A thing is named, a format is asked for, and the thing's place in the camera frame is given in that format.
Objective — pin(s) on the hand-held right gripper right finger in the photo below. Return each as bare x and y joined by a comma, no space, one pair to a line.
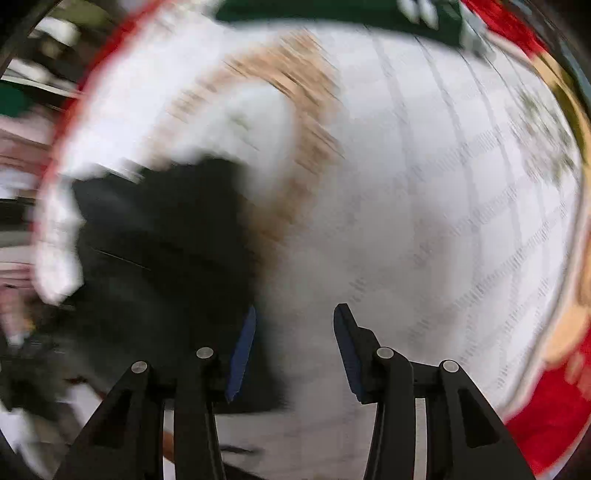
346,350

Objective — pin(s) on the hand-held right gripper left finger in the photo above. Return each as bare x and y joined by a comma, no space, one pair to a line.
242,355

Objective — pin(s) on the black leather jacket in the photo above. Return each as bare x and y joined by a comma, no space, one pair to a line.
161,277

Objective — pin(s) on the clothes rack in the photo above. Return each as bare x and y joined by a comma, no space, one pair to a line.
23,143

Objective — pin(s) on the white checked floral cloth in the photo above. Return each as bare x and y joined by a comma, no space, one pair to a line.
415,184

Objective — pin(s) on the red floral blanket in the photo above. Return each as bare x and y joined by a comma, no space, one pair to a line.
549,415

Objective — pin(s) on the folded green striped garment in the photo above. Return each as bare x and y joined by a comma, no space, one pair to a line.
323,14

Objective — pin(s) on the green hanging garment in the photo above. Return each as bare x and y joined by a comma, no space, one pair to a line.
11,102

